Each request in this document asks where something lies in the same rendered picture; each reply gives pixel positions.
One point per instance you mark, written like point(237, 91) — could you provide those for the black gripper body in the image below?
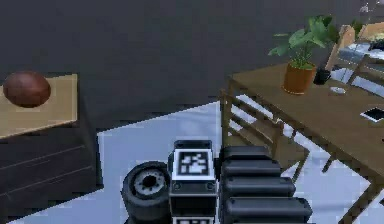
point(146, 193)

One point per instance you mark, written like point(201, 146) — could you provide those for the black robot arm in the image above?
point(256, 186)

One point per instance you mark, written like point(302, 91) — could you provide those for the dark chest of drawers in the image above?
point(43, 160)

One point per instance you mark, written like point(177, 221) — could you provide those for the green plant in orange pot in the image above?
point(301, 56)

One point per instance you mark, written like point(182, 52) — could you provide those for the brown wooden chair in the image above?
point(253, 130)

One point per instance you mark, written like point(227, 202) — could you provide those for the brown ball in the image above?
point(26, 88)

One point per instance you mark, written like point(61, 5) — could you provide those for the brown wooden table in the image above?
point(320, 113)

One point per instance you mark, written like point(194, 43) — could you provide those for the small black cup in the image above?
point(322, 76)

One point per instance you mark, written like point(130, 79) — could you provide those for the small white dish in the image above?
point(338, 90)

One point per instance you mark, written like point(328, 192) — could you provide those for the light wooden chair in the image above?
point(350, 50)

